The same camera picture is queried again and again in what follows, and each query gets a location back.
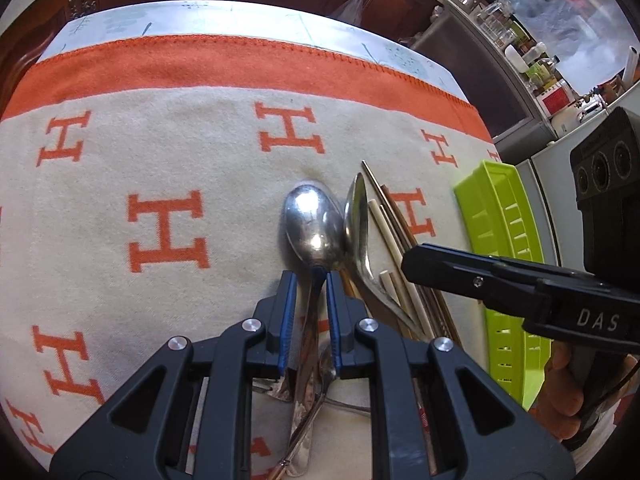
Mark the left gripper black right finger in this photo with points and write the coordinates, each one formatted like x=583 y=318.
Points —
x=363 y=348

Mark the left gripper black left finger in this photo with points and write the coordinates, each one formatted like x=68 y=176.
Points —
x=256 y=347

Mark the small steel spoon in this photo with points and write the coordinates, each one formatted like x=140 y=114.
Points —
x=327 y=375

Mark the large round steel spoon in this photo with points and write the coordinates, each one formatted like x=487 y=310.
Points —
x=314 y=227

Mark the person right hand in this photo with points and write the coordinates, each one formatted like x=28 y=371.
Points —
x=561 y=398

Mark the pale bamboo chopstick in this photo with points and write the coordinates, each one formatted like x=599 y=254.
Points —
x=403 y=328
x=395 y=288

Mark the cream chopstick striped end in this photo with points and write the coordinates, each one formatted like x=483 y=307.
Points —
x=383 y=224

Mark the green plastic utensil tray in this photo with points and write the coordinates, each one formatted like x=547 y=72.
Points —
x=499 y=221

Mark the stainless steel chopstick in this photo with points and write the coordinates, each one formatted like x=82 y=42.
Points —
x=376 y=185

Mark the orange beige H-pattern cloth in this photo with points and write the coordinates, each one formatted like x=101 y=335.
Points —
x=142 y=185

